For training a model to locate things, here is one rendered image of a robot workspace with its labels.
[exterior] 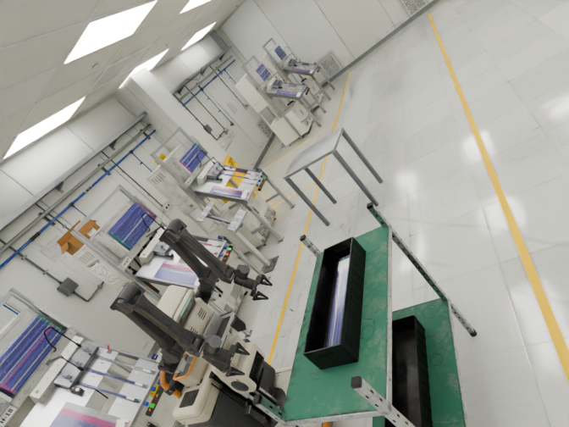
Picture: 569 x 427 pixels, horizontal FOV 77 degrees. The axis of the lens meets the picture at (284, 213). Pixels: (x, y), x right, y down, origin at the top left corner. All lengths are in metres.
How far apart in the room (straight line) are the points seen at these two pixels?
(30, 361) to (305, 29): 9.18
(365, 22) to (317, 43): 1.27
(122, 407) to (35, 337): 0.85
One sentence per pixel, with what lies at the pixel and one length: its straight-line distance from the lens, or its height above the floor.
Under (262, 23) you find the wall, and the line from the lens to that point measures 10.70.
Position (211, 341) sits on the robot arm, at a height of 1.21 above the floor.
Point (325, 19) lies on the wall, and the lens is 10.34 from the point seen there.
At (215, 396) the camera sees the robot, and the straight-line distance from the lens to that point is 2.40.
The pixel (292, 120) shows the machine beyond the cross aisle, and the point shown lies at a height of 0.43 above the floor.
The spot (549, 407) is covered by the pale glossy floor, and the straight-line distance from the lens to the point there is 2.20.
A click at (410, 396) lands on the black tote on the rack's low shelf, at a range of 2.01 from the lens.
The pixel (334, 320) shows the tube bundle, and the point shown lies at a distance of 1.54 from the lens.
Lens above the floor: 1.94
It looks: 21 degrees down
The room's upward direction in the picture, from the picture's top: 43 degrees counter-clockwise
